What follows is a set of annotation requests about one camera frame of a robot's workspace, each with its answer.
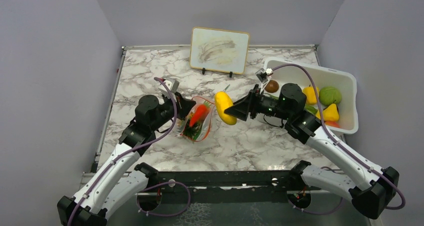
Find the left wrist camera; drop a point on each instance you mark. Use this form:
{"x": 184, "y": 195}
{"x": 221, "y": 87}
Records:
{"x": 172, "y": 86}

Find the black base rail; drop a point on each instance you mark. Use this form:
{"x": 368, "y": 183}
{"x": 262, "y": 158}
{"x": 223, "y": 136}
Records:
{"x": 215, "y": 187}

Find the red apple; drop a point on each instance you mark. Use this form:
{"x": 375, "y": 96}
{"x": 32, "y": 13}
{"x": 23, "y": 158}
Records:
{"x": 333, "y": 124}

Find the yellow mango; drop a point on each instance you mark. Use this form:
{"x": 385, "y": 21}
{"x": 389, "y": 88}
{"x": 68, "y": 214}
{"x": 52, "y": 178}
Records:
{"x": 223, "y": 102}

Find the toy pineapple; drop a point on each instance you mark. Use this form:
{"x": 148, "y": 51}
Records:
{"x": 192, "y": 132}

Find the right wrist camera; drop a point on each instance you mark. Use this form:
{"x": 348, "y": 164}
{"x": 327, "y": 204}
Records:
{"x": 264, "y": 76}

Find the red carrot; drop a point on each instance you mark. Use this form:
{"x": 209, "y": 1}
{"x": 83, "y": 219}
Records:
{"x": 200, "y": 113}

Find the yellow bell pepper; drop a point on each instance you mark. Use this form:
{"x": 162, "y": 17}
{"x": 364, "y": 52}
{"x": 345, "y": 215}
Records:
{"x": 311, "y": 97}

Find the clear zip bag orange zipper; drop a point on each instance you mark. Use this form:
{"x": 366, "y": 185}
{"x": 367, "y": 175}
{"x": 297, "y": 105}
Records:
{"x": 207, "y": 123}

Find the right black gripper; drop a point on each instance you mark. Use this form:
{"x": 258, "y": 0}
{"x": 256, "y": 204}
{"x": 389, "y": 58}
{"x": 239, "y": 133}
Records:
{"x": 250, "y": 103}

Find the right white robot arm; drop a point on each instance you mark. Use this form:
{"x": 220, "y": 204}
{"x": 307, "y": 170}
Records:
{"x": 368, "y": 186}

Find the green leafy vegetable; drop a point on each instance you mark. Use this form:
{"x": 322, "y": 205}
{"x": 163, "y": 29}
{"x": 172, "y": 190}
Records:
{"x": 311, "y": 109}

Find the brown kiwi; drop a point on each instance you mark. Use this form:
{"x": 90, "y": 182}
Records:
{"x": 272, "y": 86}

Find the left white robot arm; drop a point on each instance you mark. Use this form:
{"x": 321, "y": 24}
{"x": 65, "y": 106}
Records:
{"x": 108, "y": 189}

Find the green cabbage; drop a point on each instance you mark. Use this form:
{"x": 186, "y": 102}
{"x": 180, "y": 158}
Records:
{"x": 330, "y": 95}

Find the yellow pear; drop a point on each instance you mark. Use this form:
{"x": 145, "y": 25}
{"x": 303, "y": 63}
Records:
{"x": 330, "y": 113}

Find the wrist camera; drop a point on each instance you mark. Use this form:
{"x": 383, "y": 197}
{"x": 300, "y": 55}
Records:
{"x": 264, "y": 76}
{"x": 172, "y": 86}

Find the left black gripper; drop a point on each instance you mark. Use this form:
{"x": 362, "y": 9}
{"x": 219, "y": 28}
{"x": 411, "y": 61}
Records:
{"x": 185, "y": 106}

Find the white plastic bin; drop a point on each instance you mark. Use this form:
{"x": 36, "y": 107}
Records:
{"x": 345, "y": 82}

